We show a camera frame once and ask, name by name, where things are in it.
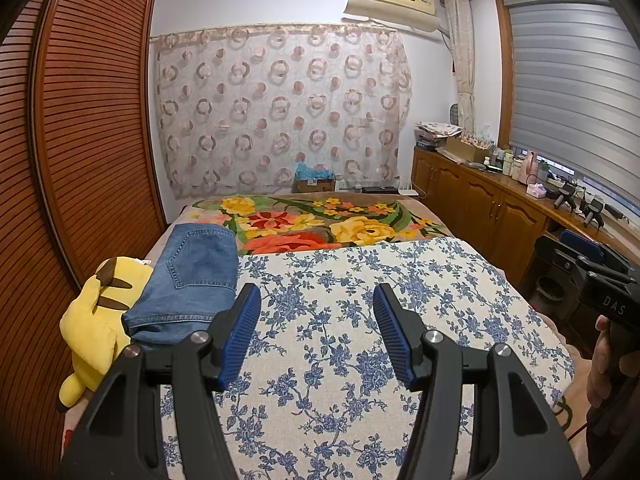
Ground grey window blind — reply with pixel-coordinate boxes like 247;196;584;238
507;0;640;211

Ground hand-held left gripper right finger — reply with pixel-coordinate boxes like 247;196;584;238
373;282;583;480

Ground open cardboard box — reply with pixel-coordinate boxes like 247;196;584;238
445;135;493;163

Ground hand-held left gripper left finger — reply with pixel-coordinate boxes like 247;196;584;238
61;284;262;480

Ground stack of papers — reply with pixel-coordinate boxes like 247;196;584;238
414;121;463;150

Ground small brown box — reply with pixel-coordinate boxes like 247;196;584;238
298;177;337;193

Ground wooden cabinet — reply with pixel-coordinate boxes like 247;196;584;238
411;145;640;286

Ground wooden louvered wardrobe door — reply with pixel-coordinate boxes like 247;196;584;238
32;0;168;286
0;0;83;441

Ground white blue floral cloth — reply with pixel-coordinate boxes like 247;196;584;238
160;236;576;480

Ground beige tied window curtain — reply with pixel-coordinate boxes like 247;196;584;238
444;0;476;126

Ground person's right hand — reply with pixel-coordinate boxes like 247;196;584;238
586;314;628;408

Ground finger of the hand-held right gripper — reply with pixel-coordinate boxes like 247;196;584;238
559;229;632;276
534;234;593;281

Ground colourful flower blanket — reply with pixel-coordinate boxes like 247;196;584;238
145;194;453;261

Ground circle patterned sheer curtain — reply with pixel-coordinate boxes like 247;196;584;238
150;23;413;201

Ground yellow plush toy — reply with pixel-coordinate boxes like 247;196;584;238
59;256;155;408

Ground blue denim pants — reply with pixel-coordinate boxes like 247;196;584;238
121;223;240;346

